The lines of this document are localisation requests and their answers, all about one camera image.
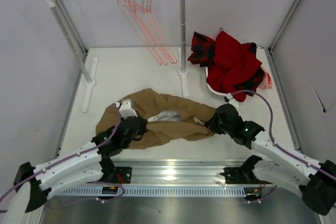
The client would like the tan pleated skirt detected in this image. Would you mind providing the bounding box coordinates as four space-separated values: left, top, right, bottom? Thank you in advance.
94 89 219 150

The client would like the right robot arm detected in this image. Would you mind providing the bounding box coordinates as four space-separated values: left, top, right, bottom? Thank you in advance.
205 104 335 216

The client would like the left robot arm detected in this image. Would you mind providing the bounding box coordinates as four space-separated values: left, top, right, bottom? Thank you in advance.
13 117 147 213

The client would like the white laundry basket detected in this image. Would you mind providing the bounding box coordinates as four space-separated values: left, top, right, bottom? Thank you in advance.
205 67 234 100

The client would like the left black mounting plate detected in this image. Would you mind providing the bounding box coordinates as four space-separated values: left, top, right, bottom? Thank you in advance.
104 167 132 185

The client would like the black mounting plate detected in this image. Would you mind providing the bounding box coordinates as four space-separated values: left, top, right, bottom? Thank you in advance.
104 167 132 185
220 167 260 184

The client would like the red black plaid garment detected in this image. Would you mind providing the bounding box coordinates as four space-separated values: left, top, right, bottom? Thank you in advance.
187 31 266 96

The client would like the pink garment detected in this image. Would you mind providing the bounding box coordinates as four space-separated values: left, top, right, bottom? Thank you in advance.
258 68 274 90

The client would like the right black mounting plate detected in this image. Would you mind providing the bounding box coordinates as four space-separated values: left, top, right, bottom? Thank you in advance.
220 167 260 184

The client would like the silver clothes rack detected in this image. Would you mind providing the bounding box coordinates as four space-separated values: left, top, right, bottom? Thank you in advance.
45 0 189 113

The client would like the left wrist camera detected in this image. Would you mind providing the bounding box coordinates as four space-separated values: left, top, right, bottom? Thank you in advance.
114 99 138 119

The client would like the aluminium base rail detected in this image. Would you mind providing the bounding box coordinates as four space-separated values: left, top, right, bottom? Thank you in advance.
112 158 244 186

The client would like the white slotted cable duct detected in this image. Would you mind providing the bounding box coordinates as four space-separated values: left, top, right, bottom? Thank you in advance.
57 186 246 197

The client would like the pink wire hanger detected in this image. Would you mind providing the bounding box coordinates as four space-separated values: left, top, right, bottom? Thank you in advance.
125 0 171 65
132 0 175 65
136 0 178 64
117 0 168 66

